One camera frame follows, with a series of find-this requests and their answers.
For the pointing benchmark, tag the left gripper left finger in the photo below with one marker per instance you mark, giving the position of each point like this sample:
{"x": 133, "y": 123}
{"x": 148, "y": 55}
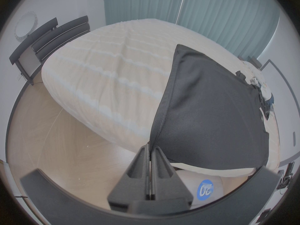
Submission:
{"x": 133, "y": 184}

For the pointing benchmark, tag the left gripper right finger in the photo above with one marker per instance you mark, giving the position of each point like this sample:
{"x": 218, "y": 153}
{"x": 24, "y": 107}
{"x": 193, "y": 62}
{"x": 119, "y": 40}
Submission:
{"x": 166, "y": 184}

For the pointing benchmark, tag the black T-shirt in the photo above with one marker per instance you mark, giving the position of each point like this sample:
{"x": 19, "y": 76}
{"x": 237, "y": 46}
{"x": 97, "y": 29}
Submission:
{"x": 211, "y": 114}

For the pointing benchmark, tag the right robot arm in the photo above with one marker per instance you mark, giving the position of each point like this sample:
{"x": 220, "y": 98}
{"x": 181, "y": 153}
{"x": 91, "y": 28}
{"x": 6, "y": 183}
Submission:
{"x": 264, "y": 109}

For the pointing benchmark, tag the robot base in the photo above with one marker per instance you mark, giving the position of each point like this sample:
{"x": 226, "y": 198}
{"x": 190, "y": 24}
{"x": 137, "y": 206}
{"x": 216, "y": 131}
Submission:
{"x": 187, "y": 181}

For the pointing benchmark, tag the bed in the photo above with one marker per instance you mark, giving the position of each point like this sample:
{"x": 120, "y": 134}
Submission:
{"x": 105, "y": 67}

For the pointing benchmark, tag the white printed pillow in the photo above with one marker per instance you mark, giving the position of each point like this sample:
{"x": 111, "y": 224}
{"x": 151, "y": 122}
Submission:
{"x": 253, "y": 70}

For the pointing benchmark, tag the grey bedside table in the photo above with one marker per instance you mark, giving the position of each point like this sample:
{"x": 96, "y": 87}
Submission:
{"x": 254, "y": 61}

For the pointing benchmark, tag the black chest of drawers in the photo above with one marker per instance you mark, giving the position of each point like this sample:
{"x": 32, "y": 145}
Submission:
{"x": 61, "y": 34}

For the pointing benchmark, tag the blue-green curtain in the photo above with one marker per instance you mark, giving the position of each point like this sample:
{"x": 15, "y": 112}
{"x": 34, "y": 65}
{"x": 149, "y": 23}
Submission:
{"x": 229, "y": 15}
{"x": 140, "y": 3}

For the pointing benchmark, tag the round white lamp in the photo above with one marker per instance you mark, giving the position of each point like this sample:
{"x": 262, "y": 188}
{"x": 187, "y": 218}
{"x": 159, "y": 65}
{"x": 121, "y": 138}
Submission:
{"x": 25, "y": 24}

